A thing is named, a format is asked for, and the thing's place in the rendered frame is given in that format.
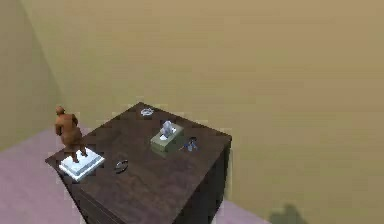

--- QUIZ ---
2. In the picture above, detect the green tissue box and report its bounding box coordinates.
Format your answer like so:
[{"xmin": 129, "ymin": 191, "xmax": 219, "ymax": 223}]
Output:
[{"xmin": 150, "ymin": 120, "xmax": 185, "ymax": 159}]

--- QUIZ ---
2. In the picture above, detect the dark brown wooden cabinet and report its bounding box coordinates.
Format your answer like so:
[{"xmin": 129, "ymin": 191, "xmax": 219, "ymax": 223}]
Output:
[{"xmin": 44, "ymin": 101, "xmax": 233, "ymax": 224}]

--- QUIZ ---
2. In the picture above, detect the dark wristwatch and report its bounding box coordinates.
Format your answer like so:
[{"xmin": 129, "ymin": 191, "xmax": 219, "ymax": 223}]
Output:
[{"xmin": 114, "ymin": 159, "xmax": 130, "ymax": 175}]

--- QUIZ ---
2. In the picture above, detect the brown statue on white base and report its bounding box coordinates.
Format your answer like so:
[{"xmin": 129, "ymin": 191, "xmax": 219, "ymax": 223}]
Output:
[{"xmin": 54, "ymin": 105, "xmax": 106, "ymax": 183}]

